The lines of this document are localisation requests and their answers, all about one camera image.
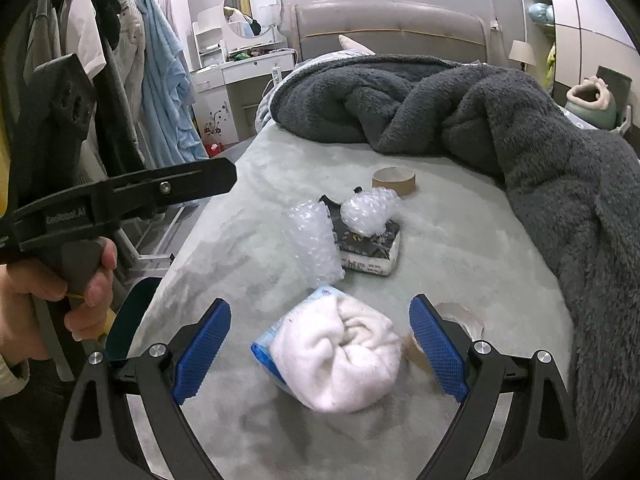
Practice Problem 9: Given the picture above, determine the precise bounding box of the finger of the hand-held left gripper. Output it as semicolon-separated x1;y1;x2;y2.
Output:
102;157;237;213

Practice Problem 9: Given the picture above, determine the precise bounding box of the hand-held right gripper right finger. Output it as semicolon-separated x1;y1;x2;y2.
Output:
408;294;583;480

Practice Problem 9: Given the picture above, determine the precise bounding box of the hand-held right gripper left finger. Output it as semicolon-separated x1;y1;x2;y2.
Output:
56;298;232;480

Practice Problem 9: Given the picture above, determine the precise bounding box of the cardboard paper roll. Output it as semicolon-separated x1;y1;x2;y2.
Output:
404;302;486;372

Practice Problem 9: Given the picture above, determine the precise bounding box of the blue and white wrapper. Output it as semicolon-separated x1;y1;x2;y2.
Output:
250;285;351;392

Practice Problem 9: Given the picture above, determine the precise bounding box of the teal trash bin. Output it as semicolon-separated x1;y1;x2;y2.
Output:
106;276;162;362

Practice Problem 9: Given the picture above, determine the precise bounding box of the white towel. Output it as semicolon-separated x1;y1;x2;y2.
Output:
270;294;405;414

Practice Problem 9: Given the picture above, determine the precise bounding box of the black and white packet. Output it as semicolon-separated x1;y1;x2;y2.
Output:
320;187;404;277

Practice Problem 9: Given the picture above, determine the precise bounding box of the person's left hand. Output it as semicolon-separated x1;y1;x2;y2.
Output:
0;237;118;361

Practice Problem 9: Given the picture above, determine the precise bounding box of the white hanging garment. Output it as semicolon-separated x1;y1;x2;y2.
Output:
64;0;147;177

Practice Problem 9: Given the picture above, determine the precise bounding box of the white clothes rack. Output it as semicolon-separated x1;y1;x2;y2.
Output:
114;204;187;272

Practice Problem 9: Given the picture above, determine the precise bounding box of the bed with grey-green sheet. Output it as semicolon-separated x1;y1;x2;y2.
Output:
55;120;591;480

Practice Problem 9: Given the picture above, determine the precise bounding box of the light blue robe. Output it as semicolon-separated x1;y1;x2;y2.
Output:
134;0;209;164

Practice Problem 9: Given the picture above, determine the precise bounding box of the white vanity table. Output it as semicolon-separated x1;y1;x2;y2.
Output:
189;5;299;150

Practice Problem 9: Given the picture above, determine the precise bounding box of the brown cardboard tape core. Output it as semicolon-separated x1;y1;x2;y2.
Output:
371;166;417;196

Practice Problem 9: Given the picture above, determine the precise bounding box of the round vanity mirror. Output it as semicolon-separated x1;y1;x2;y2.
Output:
222;0;282;39

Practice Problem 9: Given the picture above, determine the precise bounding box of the cream pillow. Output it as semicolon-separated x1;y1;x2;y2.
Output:
339;34;377;56

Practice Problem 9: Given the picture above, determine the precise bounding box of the dark grey fleece blanket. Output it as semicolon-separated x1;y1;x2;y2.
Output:
272;54;640;480

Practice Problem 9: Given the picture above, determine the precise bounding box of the grey padded headboard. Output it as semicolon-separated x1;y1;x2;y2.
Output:
287;2;488;66

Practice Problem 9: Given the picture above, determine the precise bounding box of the pale ceramic vase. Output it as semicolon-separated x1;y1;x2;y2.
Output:
565;76;622;129

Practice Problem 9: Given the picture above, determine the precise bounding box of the dark flat board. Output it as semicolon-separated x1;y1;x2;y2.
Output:
597;66;634;112

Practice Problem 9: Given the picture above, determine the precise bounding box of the light blue plush toy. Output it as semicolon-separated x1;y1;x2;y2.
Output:
527;2;556;29

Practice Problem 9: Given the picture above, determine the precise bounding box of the white and grey wardrobe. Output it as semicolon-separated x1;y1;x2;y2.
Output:
517;0;627;97

